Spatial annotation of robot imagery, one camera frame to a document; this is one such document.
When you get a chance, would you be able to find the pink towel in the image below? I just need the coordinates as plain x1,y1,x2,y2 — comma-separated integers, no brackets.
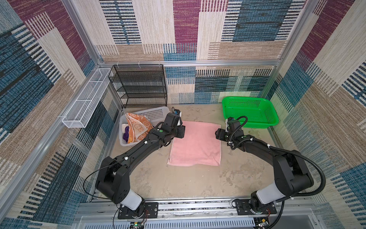
167,121,222,167

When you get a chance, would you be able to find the white plastic laundry basket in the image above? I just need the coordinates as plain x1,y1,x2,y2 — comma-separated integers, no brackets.
119,106,170,146

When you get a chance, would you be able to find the green plastic basket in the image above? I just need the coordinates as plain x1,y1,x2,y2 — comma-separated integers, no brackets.
222,96,279,129

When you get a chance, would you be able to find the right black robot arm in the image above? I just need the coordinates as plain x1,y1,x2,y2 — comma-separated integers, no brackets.
215,117,314,213

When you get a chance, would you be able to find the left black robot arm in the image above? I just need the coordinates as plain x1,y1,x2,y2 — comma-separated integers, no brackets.
95,110,185,216

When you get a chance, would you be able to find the orange patterned towel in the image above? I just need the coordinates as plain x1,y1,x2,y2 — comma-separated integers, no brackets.
125,113,153,144

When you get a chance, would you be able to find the purple towel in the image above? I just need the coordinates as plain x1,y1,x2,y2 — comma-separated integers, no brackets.
123,126,129,143

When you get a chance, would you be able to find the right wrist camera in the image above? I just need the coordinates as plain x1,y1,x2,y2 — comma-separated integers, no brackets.
226,117,233,131

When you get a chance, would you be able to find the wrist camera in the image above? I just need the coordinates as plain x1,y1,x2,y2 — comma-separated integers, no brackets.
226,117,233,131
172,107,183,126

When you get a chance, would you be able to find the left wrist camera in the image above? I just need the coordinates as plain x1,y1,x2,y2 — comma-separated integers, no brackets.
172,107,183,126

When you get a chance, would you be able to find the black wire mesh shelf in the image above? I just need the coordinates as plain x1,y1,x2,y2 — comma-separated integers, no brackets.
109,64,168,108

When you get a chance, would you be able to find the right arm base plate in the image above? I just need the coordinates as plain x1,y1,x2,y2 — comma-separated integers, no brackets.
231,198,277,215

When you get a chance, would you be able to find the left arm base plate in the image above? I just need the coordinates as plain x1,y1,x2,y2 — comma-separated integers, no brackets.
117,202,159,220

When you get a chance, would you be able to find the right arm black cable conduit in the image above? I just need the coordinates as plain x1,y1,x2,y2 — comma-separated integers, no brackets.
265,145,327,229

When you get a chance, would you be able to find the white wire mesh tray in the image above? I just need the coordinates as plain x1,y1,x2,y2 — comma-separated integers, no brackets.
62,68,112,128

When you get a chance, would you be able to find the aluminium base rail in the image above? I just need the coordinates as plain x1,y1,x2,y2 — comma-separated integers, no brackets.
71,197,326,229

